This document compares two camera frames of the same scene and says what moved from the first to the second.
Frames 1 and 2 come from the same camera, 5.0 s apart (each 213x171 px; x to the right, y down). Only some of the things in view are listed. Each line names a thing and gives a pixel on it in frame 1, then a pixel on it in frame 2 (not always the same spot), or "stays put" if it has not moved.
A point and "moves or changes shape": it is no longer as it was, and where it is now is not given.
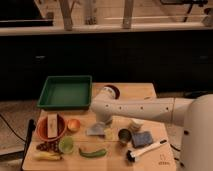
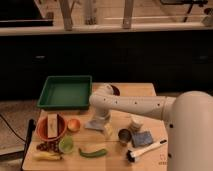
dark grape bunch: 51,146 stays put
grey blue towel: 96,129 moves or changes shape
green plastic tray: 67,92 stays put
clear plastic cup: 135,125 stays put
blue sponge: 142,138 stays put
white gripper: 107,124 -> 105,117
